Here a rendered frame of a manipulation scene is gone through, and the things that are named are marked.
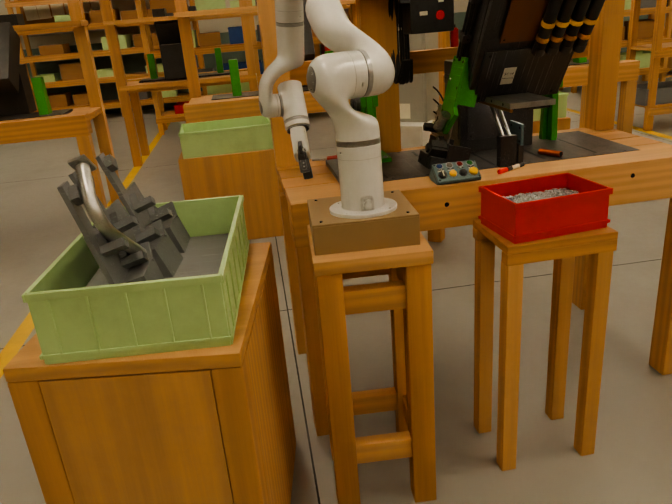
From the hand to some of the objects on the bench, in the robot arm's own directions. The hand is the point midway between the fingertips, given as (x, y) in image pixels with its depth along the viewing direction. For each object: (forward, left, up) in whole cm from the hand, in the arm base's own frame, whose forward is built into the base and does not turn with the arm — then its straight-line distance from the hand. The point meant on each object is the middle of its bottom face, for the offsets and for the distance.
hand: (306, 172), depth 204 cm
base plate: (+20, -68, -7) cm, 71 cm away
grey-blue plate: (+4, -76, -6) cm, 77 cm away
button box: (-9, -48, -10) cm, 50 cm away
